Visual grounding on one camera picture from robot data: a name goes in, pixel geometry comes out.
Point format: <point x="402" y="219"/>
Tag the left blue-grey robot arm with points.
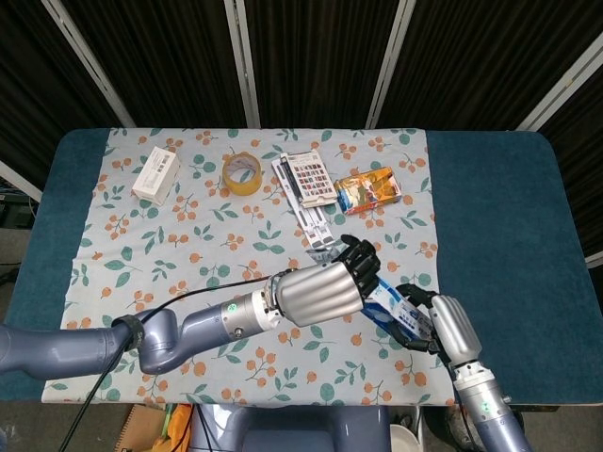
<point x="165" y="339"/>

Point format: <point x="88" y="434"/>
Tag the white bucket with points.
<point x="404" y="440"/>

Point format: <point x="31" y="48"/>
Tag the orange plastic bag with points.
<point x="176" y="428"/>

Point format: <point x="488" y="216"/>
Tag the floral fruit print tablecloth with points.
<point x="188" y="245"/>

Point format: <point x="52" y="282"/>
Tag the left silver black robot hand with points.
<point x="320" y="294"/>

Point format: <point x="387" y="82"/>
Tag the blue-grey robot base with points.
<point x="292" y="431"/>

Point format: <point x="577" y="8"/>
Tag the blue white carton box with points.
<point x="400" y="311"/>

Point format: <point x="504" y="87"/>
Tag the yellow packing tape roll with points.
<point x="241" y="186"/>

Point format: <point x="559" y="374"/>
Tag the white folding stand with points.
<point x="318" y="226"/>

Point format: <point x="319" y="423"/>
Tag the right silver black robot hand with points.
<point x="454" y="329"/>

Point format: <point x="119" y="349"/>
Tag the orange snack packet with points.
<point x="367" y="190"/>

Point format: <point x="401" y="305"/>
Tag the dark slatted partition panel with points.
<point x="584" y="165"/>
<point x="480" y="61"/>
<point x="320" y="61"/>
<point x="165" y="61"/>
<point x="33" y="85"/>

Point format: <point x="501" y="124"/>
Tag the colour swatch card pack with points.
<point x="311" y="181"/>

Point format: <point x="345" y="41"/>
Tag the small white cardboard box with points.
<point x="155" y="176"/>

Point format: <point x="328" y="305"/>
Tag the white partition frame post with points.
<point x="89" y="61"/>
<point x="560" y="85"/>
<point x="19" y="181"/>
<point x="242" y="61"/>
<point x="391" y="61"/>

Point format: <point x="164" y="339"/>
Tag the teal blue table cover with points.
<point x="509" y="235"/>

